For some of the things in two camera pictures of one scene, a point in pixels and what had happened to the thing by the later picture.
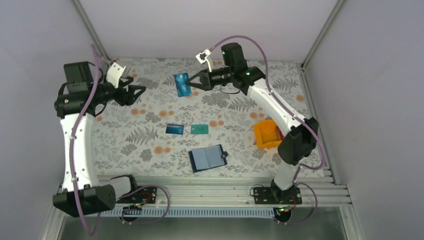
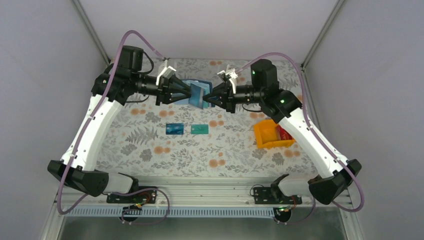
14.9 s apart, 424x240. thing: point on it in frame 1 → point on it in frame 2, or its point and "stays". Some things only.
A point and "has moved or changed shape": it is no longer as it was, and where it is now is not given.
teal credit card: (199, 129) stays
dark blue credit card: (183, 89) has moved or changed shape
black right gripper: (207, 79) → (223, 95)
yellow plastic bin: (267, 134) stays
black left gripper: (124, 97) → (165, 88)
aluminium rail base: (226, 197) stays
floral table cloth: (172, 130) stays
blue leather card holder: (207, 157) → (206, 86)
